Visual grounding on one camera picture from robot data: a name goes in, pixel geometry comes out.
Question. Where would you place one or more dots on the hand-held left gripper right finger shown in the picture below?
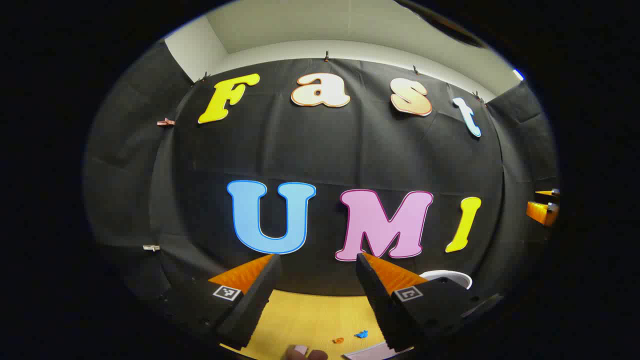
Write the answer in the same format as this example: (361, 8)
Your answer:
(377, 300)

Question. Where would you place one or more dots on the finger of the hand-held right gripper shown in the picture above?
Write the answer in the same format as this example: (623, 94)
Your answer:
(547, 192)
(542, 213)

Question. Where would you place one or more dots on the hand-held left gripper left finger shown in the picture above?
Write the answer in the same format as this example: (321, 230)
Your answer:
(255, 300)

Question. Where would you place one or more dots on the blue paper trash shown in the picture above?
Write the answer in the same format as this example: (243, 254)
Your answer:
(362, 333)

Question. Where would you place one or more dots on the pale pink dustpan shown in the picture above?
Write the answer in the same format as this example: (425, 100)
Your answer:
(370, 352)

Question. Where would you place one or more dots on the white ribbed garbage bin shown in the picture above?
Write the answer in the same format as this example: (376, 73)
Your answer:
(452, 277)

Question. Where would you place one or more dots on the yellow wooden desktop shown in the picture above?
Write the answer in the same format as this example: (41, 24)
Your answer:
(310, 320)

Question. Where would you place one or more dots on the white cloth clip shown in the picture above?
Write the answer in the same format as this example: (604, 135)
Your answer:
(151, 247)

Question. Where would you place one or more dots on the black backdrop cloth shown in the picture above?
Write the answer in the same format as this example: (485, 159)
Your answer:
(320, 150)

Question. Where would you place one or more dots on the reddish cloth clip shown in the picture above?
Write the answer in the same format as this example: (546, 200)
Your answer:
(166, 122)

